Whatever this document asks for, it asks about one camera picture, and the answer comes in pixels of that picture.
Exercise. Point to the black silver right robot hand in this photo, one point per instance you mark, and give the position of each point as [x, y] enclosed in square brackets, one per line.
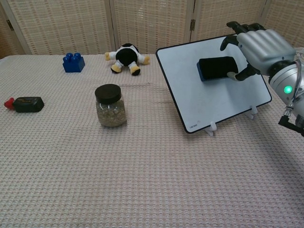
[266, 47]

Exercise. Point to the black whiteboard eraser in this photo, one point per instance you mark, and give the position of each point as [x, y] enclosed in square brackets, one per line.
[217, 67]

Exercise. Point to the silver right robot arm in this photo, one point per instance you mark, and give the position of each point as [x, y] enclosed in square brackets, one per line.
[282, 80]

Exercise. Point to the black framed whiteboard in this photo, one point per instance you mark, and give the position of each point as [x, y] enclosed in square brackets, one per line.
[213, 102]

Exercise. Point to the woven folding screen panel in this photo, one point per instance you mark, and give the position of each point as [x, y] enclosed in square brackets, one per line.
[64, 26]
[152, 23]
[213, 19]
[287, 16]
[7, 42]

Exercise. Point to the brass screen hinge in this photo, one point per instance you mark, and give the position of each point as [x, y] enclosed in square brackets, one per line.
[192, 25]

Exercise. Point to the white plastic board stand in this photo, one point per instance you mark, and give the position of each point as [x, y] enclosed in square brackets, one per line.
[212, 127]

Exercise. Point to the black white plush toy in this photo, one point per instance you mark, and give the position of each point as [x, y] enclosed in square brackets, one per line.
[126, 57]

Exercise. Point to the glass jar with black lid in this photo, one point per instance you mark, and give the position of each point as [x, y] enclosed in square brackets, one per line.
[110, 109]

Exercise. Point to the pink woven tablecloth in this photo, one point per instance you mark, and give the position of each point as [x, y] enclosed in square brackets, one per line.
[142, 171]

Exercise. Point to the blue toy building block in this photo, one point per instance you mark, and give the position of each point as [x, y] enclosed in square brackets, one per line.
[73, 64]

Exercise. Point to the black bottle with red cap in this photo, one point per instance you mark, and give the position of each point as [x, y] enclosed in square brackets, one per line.
[28, 104]

